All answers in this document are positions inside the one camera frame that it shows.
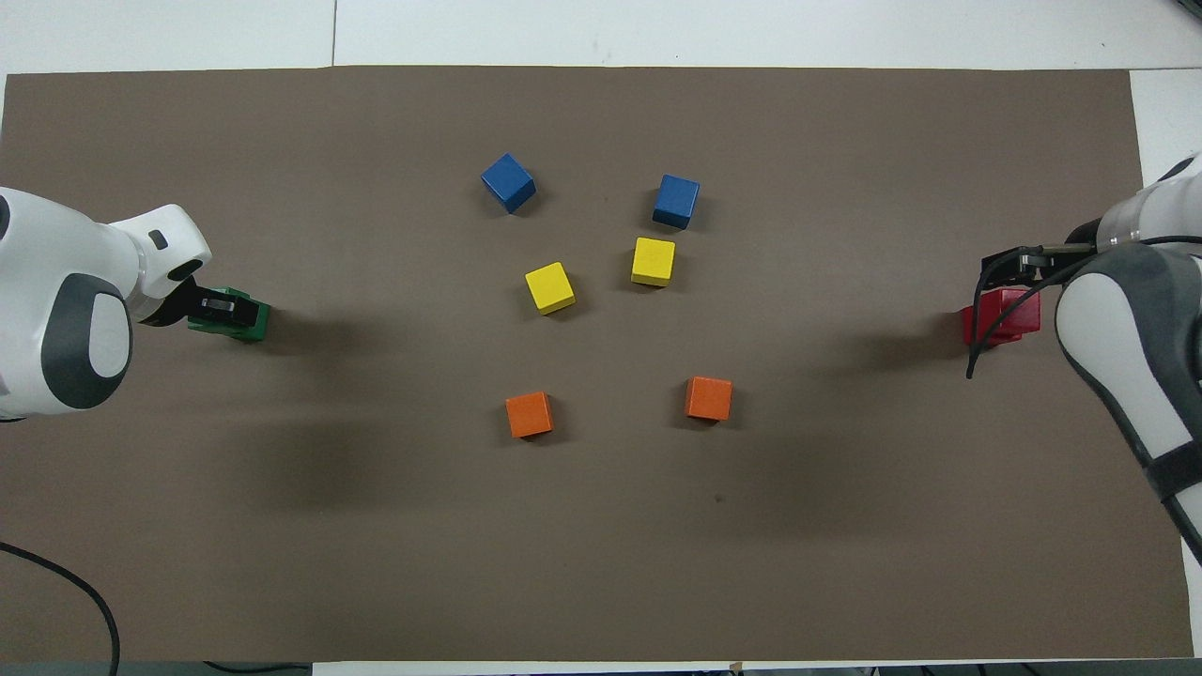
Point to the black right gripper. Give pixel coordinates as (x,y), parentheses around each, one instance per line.
(1071,246)

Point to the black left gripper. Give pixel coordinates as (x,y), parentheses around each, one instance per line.
(178,302)

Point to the green wooden cube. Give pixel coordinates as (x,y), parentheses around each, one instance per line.
(261,324)
(246,299)

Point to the red wooden cube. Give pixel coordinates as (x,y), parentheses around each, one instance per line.
(1019,310)
(981,333)

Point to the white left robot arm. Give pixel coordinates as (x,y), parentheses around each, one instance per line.
(66,300)

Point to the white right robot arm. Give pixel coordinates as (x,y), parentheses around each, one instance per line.
(1136,329)

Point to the blue wooden cube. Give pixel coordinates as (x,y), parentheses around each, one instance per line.
(508,181)
(676,200)

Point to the orange wooden cube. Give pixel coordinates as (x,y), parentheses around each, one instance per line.
(530,414)
(708,398)

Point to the yellow wooden cube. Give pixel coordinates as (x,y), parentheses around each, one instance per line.
(549,286)
(654,261)

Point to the brown table mat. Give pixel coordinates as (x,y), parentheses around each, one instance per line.
(601,526)

